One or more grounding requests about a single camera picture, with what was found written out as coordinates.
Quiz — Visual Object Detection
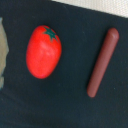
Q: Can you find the beige woven placemat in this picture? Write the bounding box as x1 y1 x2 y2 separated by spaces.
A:
53 0 128 18

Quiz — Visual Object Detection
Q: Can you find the brown sausage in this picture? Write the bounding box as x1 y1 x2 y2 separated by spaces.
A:
87 28 119 97

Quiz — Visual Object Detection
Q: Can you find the red tomato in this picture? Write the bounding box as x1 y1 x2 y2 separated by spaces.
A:
26 25 62 79

